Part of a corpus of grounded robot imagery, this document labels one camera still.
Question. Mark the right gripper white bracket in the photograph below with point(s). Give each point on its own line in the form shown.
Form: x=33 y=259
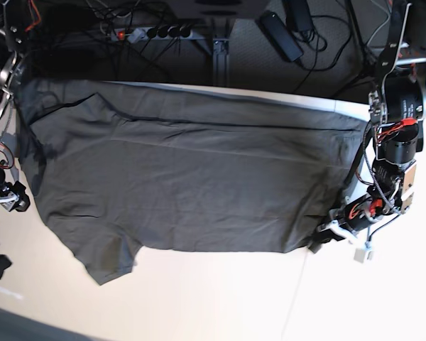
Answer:
x=14 y=197

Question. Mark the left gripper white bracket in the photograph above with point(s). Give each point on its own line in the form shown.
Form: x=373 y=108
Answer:
x=353 y=223

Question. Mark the grey T-shirt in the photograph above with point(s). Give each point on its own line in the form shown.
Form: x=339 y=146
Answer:
x=114 y=168

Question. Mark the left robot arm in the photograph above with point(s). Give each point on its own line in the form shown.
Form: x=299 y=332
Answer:
x=392 y=137

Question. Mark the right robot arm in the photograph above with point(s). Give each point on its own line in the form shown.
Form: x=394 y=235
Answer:
x=17 y=19

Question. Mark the grey power strip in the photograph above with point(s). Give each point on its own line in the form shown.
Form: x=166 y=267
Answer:
x=144 y=33

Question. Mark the black power brick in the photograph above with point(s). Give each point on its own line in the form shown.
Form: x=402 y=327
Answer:
x=281 y=39

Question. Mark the aluminium table leg frame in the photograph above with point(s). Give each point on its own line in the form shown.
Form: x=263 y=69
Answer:
x=213 y=39

